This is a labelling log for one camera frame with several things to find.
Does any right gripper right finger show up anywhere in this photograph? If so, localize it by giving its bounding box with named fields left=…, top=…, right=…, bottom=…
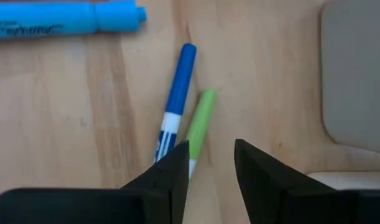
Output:
left=234, top=138, right=380, bottom=224

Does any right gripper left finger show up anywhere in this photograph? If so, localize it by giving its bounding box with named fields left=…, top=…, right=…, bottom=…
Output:
left=0, top=139, right=190, bottom=224

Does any light green dry-erase marker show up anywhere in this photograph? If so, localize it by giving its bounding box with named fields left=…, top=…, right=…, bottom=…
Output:
left=185, top=88, right=218, bottom=180

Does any blue dry-erase marker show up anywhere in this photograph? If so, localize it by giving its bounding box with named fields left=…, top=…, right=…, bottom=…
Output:
left=153, top=42, right=198, bottom=165

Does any blue highlighter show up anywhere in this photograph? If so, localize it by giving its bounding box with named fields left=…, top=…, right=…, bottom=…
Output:
left=0, top=0, right=147, bottom=40

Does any grey plastic bin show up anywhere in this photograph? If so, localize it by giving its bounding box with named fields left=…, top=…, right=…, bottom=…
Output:
left=320, top=0, right=380, bottom=156

